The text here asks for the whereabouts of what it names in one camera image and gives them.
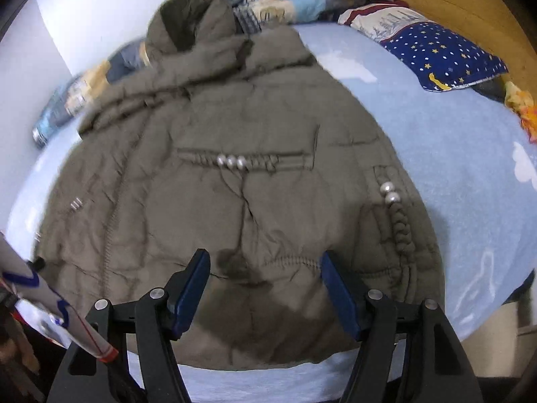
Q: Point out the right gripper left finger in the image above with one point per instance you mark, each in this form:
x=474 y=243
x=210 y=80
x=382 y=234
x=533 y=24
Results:
x=145 y=368

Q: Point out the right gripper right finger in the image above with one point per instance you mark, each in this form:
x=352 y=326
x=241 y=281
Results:
x=407 y=353

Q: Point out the olive green puffer jacket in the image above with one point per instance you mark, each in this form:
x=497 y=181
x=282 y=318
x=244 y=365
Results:
x=243 y=145

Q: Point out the white blue red sleeve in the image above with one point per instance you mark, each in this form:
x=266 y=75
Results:
x=27 y=284

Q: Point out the light blue bed sheet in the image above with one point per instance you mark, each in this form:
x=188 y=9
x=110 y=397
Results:
x=466 y=155

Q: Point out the navy star patterned pillow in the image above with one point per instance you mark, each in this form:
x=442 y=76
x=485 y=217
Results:
x=441 y=59

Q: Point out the wooden headboard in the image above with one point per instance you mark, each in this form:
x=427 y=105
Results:
x=492 y=26

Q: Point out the patchwork patterned quilt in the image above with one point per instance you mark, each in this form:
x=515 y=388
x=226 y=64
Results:
x=250 y=16

